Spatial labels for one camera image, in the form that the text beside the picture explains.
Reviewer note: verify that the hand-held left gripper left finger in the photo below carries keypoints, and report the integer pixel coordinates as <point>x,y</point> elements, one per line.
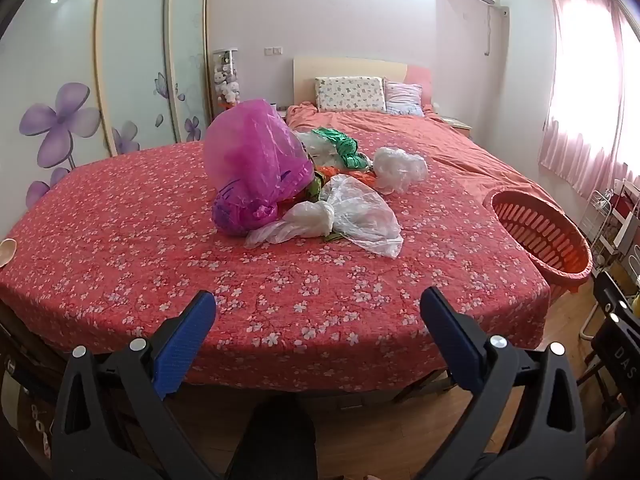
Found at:
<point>182,345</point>

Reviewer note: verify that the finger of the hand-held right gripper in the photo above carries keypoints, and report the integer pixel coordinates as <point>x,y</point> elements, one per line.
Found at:
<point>612,292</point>

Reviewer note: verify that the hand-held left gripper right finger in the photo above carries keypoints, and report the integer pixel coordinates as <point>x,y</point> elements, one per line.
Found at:
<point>450,345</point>

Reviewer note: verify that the orange laundry basket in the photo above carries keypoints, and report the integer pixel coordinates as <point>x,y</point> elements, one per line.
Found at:
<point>545,230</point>

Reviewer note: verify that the knotted clear plastic bag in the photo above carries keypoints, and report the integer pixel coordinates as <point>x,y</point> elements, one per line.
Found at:
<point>360,215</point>

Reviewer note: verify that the orange plastic bag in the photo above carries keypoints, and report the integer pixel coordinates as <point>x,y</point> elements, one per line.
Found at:
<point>357,176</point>

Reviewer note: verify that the purple plastic bag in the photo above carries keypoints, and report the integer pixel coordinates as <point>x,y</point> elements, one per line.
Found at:
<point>255,160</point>

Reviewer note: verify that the yellow green plastic bag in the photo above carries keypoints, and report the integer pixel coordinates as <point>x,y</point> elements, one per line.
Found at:
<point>314,187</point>

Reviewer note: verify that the crumpled white plastic bag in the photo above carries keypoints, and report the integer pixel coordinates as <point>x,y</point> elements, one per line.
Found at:
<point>400,167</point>

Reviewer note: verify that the beige round object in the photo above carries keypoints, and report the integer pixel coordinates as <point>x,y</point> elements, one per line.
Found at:
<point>7,252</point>

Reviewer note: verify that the salmon duvet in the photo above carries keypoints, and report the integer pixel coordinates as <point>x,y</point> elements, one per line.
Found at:
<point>450,140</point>

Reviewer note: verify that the pink curtain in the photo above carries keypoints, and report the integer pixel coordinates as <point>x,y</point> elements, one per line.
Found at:
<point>585,85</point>

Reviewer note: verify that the wooden nightstand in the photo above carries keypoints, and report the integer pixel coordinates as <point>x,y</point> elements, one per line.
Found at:
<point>457,124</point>

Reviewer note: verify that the pink striped pillow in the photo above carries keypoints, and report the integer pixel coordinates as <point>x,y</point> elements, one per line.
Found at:
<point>404,97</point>

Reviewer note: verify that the plush toy display case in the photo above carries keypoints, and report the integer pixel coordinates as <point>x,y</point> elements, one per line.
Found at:
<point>226,80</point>

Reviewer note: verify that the white floral pillow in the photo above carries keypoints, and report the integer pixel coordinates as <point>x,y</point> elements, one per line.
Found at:
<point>350,94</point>

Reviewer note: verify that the flower print wardrobe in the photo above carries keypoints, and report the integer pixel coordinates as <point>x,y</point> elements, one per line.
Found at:
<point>140,60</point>

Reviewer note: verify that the wooden headboard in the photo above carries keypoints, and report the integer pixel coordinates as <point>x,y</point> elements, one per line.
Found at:
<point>350,66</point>

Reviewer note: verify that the white air conditioner pipe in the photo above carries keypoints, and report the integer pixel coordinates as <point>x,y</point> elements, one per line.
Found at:
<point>500,15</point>

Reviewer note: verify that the wall socket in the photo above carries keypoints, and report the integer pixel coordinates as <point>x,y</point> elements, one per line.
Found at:
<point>272,50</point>

